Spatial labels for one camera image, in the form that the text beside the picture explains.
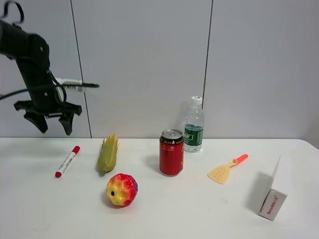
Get yellow toy spatula orange handle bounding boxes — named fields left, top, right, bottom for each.
left=207, top=154, right=249, bottom=185

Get red white marker pen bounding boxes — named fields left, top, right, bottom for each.
left=55, top=146, right=80, bottom=178

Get toy corn cob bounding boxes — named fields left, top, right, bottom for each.
left=97, top=134, right=119, bottom=175

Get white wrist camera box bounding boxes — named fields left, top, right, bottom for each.
left=55, top=78, right=86, bottom=102

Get white cardboard box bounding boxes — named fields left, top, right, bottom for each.
left=259, top=155, right=291, bottom=221

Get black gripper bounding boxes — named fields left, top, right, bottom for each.
left=14, top=59, right=82, bottom=135

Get black cable bundle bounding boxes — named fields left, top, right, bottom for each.
left=0, top=0, right=100, bottom=105

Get clear plastic water bottle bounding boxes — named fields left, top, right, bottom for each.
left=184, top=96, right=204, bottom=153

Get red yellow toy fruit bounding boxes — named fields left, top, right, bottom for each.
left=106, top=173, right=138, bottom=207

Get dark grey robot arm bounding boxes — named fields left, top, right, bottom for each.
left=0, top=21, right=82, bottom=135

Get red soda can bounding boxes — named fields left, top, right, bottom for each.
left=159, top=129, right=184, bottom=176

